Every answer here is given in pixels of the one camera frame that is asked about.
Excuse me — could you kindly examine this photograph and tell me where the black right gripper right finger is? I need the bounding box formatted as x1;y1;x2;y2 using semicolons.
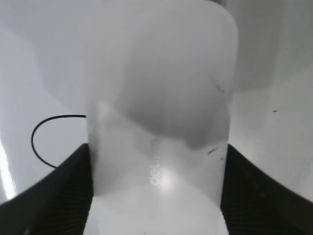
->
221;145;313;235

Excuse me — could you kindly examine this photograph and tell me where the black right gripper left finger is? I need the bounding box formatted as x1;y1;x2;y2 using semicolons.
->
0;143;93;235

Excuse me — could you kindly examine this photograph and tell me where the white board eraser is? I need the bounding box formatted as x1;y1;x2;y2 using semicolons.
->
83;0;238;235

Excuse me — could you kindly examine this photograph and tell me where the white board with aluminium frame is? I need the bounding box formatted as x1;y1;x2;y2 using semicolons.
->
0;0;313;235

